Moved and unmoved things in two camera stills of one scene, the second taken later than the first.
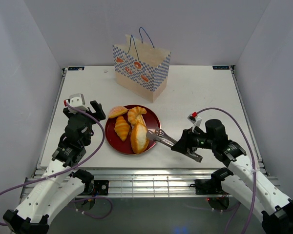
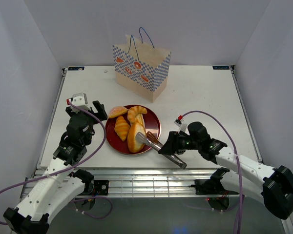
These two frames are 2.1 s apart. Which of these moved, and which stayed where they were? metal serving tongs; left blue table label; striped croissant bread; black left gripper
Moved: metal serving tongs
Stayed: striped croissant bread; left blue table label; black left gripper
